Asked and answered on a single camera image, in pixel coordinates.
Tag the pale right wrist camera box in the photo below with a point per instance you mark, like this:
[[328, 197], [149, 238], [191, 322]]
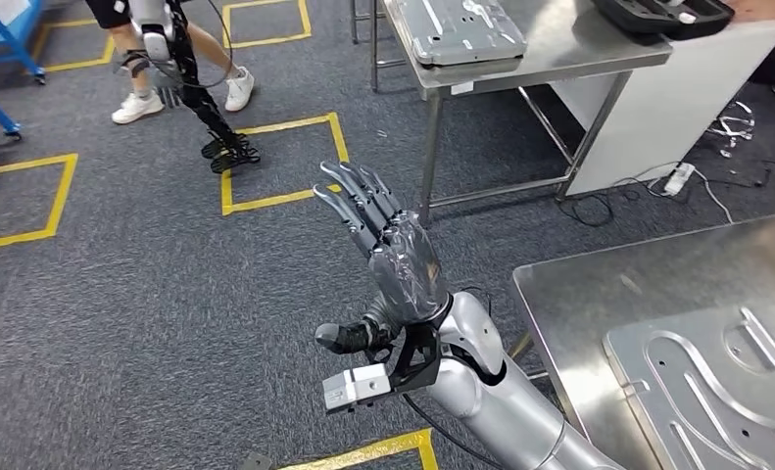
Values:
[[354, 386]]

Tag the person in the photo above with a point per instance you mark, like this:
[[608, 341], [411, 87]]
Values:
[[137, 104], [763, 8]]

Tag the small white part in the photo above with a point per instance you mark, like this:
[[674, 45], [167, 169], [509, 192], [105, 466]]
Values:
[[687, 17]]

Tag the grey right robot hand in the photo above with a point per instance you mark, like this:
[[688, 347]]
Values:
[[400, 266]]

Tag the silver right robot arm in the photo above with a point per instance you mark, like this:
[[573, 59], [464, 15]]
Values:
[[523, 402]]

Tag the grey stamped metal plate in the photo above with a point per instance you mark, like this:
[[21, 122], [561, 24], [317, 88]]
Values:
[[458, 29]]

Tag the humanoid robot with black legs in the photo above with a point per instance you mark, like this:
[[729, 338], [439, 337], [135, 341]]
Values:
[[192, 91]]

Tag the large stamped metal plate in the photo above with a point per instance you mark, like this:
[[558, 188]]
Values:
[[705, 389]]

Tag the steel table with white panel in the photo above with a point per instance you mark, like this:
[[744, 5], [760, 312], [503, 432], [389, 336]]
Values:
[[595, 58]]

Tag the white power strip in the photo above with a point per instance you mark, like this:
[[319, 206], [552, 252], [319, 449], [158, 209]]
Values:
[[679, 178]]

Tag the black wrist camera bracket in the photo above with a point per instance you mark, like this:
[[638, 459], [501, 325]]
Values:
[[416, 363]]

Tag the stainless steel workbench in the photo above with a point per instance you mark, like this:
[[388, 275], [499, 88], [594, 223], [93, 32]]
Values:
[[588, 292]]

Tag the yellow floor tape square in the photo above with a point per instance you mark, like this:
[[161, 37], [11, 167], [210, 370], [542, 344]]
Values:
[[56, 201], [302, 19]]

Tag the black foam tray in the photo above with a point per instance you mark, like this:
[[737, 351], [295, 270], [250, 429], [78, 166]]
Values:
[[653, 19]]

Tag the chrome chair base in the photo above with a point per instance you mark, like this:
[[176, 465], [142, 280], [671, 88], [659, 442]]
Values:
[[734, 126]]

